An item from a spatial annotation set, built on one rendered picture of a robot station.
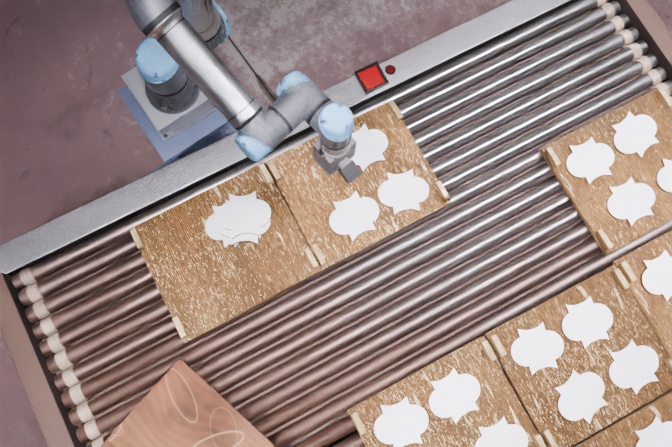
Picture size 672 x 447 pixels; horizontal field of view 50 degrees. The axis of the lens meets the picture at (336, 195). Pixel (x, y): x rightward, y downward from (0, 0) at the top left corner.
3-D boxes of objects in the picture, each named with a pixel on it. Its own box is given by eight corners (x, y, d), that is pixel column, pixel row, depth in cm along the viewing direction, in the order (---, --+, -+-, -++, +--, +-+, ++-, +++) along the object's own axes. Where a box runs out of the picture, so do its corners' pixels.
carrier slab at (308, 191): (264, 163, 205) (264, 161, 204) (390, 101, 211) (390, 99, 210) (322, 271, 198) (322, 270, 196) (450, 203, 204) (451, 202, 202)
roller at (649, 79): (57, 375, 193) (50, 375, 189) (653, 69, 222) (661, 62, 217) (64, 392, 192) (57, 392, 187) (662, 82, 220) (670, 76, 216)
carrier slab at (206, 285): (130, 230, 199) (129, 228, 198) (263, 163, 205) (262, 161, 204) (185, 343, 192) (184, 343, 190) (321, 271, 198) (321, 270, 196)
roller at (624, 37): (35, 325, 196) (28, 323, 192) (626, 30, 225) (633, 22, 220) (42, 341, 195) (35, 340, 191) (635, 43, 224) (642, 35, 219)
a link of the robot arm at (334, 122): (334, 91, 156) (362, 117, 155) (333, 110, 167) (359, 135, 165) (308, 115, 154) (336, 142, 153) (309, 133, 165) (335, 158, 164)
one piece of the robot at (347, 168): (343, 176, 165) (340, 195, 181) (372, 152, 166) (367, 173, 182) (309, 139, 167) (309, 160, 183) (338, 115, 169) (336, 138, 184)
